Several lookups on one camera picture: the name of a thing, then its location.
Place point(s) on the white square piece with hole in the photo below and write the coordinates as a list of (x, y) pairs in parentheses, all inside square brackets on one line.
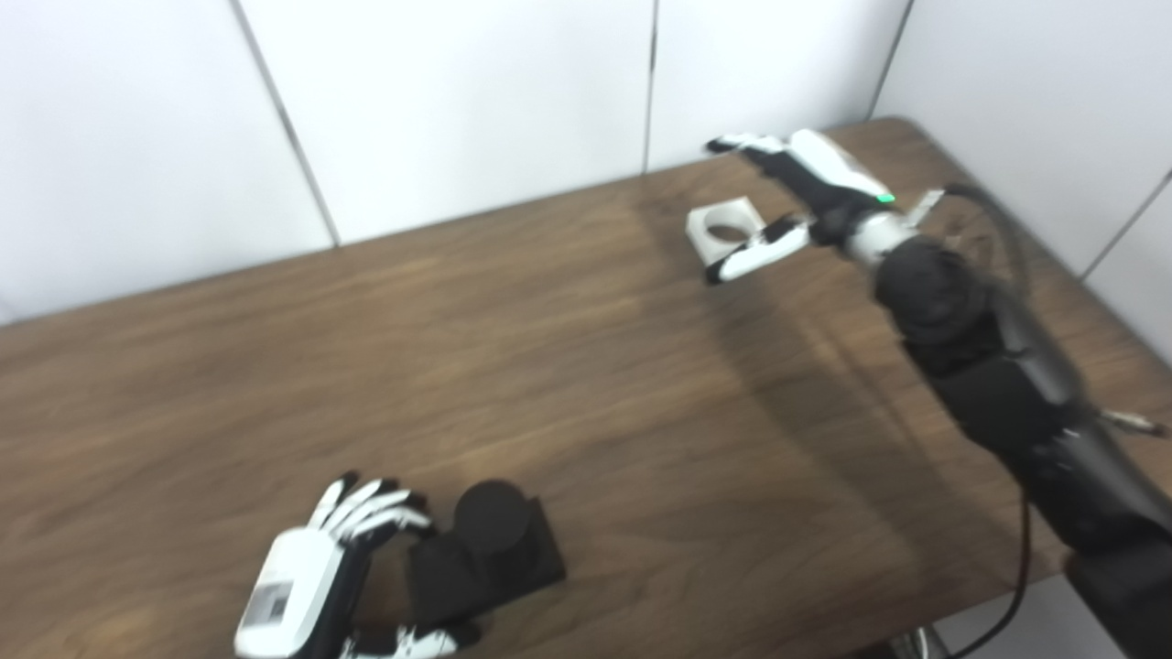
[(703, 240)]

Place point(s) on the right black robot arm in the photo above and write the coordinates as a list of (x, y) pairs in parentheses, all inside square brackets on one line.
[(989, 375)]

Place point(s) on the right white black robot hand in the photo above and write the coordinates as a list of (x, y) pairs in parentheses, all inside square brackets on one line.
[(824, 174)]

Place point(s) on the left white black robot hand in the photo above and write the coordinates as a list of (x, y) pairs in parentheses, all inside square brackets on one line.
[(293, 586)]

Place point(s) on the black peg with square base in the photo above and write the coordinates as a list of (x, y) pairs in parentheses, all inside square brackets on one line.
[(494, 549)]

